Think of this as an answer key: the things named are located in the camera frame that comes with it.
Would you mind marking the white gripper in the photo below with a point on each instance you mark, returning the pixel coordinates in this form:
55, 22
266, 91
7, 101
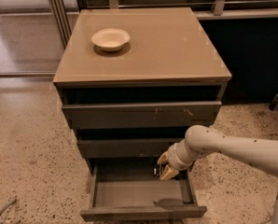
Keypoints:
173, 157

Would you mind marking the black rxbar chocolate wrapper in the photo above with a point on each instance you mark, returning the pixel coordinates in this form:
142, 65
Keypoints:
157, 170

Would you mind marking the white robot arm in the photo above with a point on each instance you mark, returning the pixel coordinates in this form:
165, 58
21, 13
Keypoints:
201, 141

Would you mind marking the grey open bottom drawer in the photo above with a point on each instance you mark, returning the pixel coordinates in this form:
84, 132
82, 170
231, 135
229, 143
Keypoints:
125, 189

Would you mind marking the grey middle drawer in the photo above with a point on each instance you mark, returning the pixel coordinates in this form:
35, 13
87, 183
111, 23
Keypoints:
152, 147

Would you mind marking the grey top drawer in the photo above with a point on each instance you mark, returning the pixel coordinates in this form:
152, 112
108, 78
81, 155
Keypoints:
145, 115

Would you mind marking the grey drawer cabinet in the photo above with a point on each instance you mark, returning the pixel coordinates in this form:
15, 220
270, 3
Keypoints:
169, 59

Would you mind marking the small dark floor object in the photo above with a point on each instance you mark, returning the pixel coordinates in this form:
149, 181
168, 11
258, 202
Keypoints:
274, 104

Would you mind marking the white ceramic bowl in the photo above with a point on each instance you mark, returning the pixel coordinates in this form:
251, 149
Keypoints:
110, 39

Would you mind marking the grey metal floor bar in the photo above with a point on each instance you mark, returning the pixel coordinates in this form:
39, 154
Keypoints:
7, 205

